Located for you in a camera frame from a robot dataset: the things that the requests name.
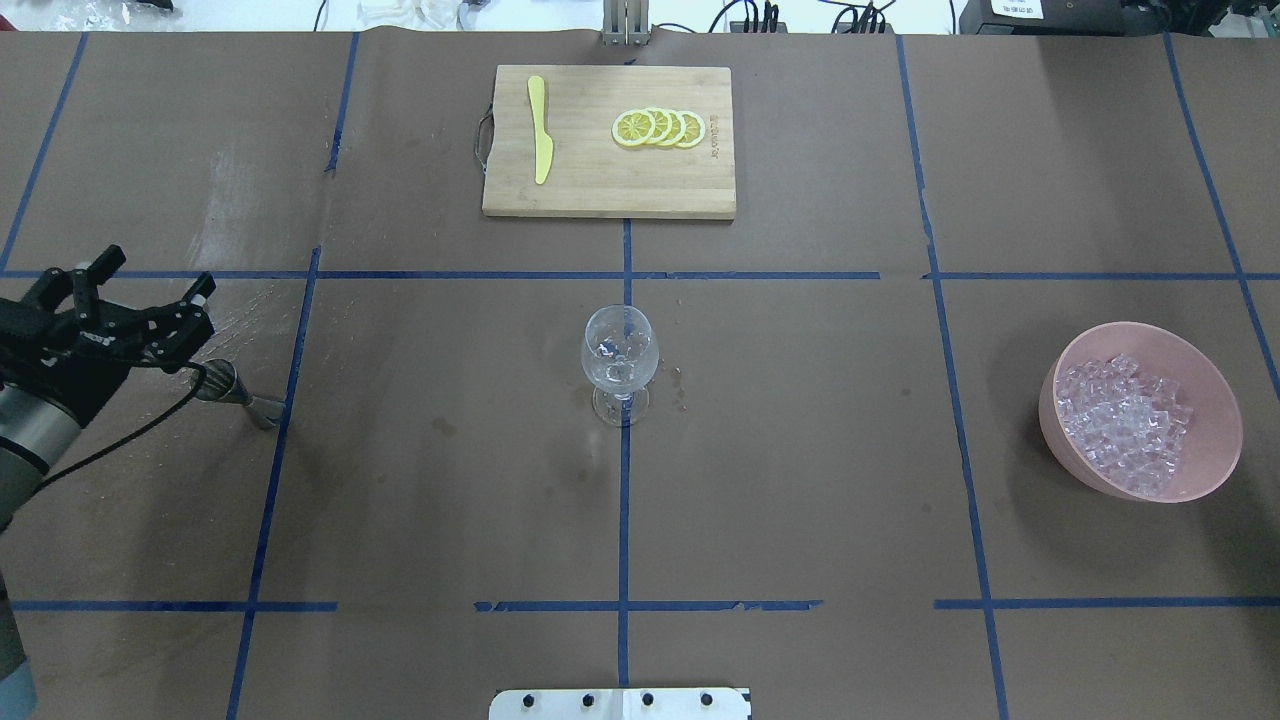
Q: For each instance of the yellow plastic knife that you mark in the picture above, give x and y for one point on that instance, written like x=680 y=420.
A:
x=543 y=142

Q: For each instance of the pink bowl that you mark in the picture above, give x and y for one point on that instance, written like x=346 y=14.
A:
x=1214 y=440

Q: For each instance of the clear wine glass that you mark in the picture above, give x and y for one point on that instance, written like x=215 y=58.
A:
x=619 y=355

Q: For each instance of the aluminium frame post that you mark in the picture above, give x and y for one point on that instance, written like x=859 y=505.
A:
x=626 y=23

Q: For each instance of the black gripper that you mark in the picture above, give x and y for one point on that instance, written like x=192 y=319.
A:
x=62 y=372

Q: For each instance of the pile of clear ice cubes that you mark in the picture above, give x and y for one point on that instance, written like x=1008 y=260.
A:
x=1130 y=425

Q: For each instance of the steel double jigger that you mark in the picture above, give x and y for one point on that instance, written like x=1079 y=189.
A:
x=221 y=383

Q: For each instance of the bamboo cutting board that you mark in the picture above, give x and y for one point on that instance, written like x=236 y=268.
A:
x=593 y=177

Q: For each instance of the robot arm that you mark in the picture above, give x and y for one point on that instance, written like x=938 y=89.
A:
x=36 y=434

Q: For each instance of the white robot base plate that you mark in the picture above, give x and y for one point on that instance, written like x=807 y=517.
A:
x=623 y=703

